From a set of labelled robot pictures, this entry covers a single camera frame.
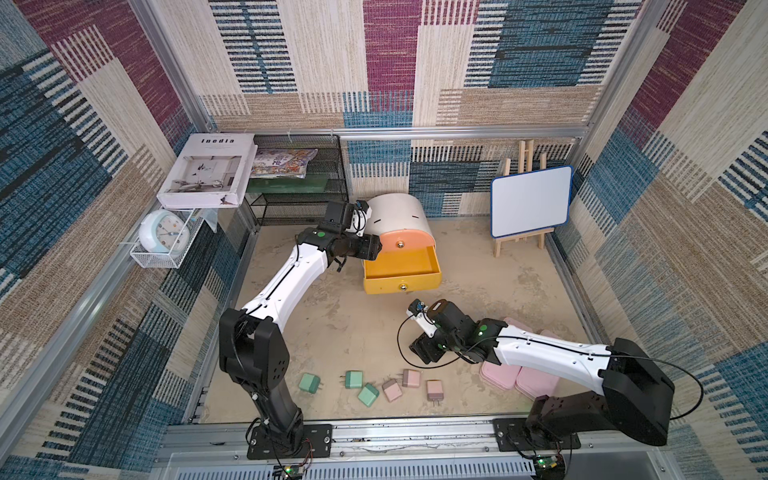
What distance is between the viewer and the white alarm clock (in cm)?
63

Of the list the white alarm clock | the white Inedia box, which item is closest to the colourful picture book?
the white Inedia box

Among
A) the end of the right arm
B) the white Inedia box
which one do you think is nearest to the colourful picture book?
the white Inedia box

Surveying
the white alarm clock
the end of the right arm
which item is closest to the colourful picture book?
the white alarm clock

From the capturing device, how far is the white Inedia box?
2.34 ft

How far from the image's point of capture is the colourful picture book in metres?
0.83
